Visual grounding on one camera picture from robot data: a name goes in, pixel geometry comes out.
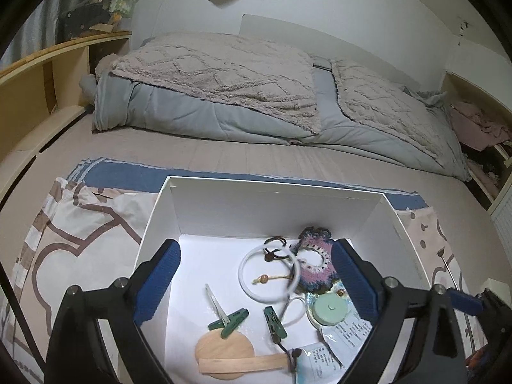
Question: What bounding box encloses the grey curtain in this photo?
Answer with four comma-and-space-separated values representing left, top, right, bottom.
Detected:
0, 0, 65, 68

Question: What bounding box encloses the white headboard panel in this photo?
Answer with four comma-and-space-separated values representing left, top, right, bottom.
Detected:
239, 13, 430, 91

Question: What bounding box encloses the green white plush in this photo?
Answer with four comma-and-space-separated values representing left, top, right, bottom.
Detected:
108, 0, 142, 19

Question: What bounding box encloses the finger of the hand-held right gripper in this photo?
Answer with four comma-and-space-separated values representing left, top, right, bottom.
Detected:
445, 287, 484, 316

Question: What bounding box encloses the brown bead cord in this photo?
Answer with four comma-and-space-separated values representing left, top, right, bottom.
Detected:
256, 237, 289, 285

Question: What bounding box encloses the wooden wall niche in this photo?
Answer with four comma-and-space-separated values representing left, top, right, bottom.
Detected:
440, 70, 512, 212

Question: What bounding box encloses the wooden shelf unit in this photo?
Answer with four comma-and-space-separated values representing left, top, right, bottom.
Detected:
0, 30, 132, 204

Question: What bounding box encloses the white cardboard box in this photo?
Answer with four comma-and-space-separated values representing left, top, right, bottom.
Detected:
130, 175, 433, 384

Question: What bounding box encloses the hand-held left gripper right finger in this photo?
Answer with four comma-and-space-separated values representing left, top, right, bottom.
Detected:
331, 239, 468, 384

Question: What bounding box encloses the white plastic ring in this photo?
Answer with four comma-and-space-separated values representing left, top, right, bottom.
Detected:
239, 243, 299, 301
256, 248, 303, 300

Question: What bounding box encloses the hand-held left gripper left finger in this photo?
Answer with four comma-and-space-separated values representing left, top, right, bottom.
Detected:
44, 239, 182, 384

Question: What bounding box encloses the cartoon printed blanket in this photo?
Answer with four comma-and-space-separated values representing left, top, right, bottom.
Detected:
0, 158, 489, 384

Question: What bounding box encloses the blue white packet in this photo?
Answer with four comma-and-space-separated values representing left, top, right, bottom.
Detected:
296, 344, 332, 384

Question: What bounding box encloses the pink clothes pile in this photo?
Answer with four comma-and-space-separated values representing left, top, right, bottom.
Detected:
450, 100, 512, 150

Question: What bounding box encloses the black bag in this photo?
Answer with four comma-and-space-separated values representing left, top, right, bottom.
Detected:
56, 2, 115, 43

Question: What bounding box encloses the mint tape measure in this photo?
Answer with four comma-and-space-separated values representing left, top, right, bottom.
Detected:
313, 295, 349, 324

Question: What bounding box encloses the white louvred door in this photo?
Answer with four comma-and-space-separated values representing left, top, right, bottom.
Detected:
490, 192, 512, 249

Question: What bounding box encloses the green clothes peg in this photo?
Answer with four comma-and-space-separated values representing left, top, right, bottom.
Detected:
208, 308, 249, 339
263, 306, 288, 345

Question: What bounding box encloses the printed clear packet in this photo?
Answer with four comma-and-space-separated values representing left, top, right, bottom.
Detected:
320, 312, 374, 369

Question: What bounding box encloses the dark clothes pile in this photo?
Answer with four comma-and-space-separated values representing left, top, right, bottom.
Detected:
466, 144, 505, 193

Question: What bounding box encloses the white hair clip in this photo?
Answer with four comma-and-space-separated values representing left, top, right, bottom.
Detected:
205, 283, 232, 324

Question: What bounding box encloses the round wooden disc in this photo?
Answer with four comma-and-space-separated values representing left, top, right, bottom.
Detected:
195, 330, 257, 380

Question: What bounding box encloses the grey quilt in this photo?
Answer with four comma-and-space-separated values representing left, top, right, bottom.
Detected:
79, 32, 473, 182

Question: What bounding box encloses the purple crocheted scrunchie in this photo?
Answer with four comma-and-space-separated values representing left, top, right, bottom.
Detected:
294, 227, 340, 291

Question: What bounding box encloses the thin white loop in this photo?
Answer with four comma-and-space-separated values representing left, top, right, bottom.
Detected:
280, 296, 307, 326

